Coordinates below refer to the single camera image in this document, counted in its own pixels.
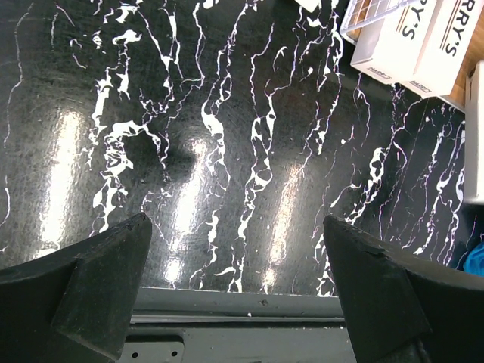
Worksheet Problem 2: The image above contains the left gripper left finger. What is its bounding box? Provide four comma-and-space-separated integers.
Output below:
1, 213, 152, 362

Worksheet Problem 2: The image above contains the white H logo box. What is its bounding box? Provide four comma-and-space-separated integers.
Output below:
464, 60, 483, 205

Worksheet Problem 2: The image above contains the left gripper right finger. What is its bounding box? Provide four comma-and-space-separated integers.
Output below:
324, 216, 483, 362

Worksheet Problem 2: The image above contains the white Harry's box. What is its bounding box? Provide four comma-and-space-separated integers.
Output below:
350, 9, 432, 84
402, 0, 483, 98

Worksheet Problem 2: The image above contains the blue crumpled cloth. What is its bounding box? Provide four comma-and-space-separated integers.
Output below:
455, 242, 484, 277

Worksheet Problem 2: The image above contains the white wire shelf cart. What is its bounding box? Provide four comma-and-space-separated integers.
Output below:
338, 1, 483, 112

